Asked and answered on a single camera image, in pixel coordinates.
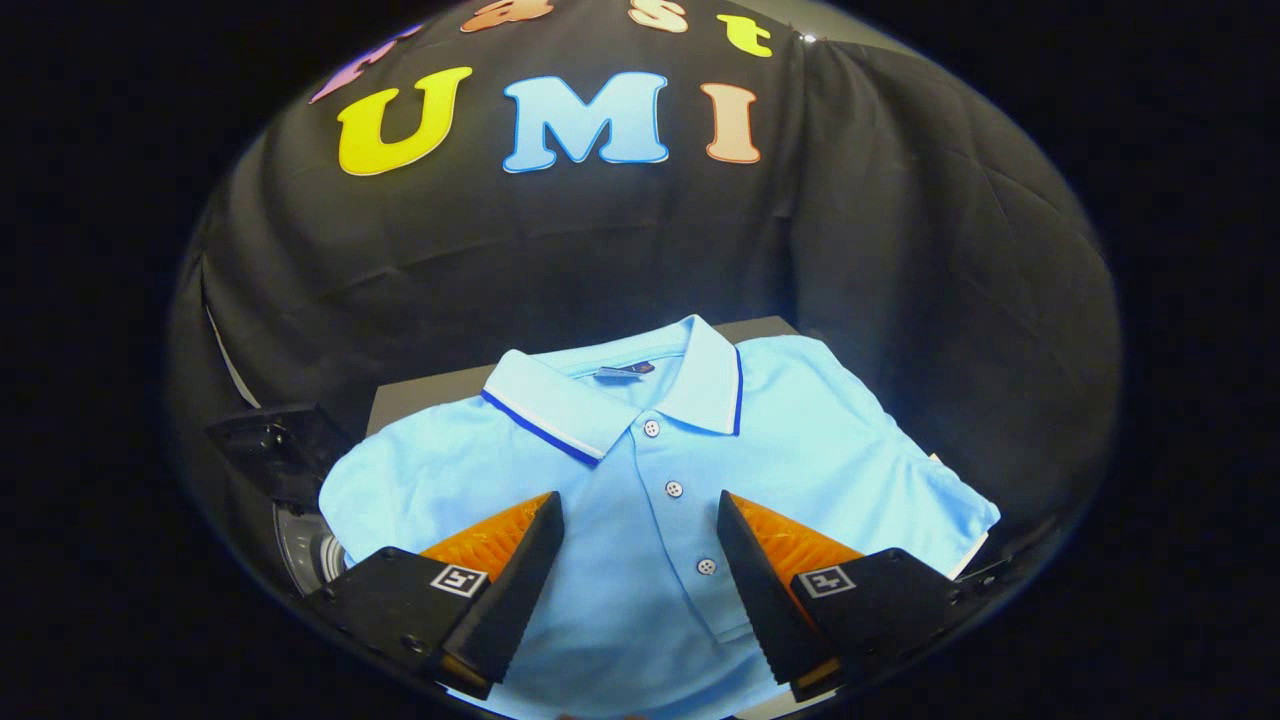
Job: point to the light blue polo shirt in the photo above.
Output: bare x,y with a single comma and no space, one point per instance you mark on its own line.
620,560

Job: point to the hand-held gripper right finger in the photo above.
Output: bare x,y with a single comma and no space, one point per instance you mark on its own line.
760,590

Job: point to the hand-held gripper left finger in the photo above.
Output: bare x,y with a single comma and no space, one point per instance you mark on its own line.
520,585

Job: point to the black backdrop cloth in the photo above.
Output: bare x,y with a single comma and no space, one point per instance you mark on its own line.
500,250

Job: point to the beige cabinet with dark frame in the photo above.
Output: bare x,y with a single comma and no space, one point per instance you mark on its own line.
420,400

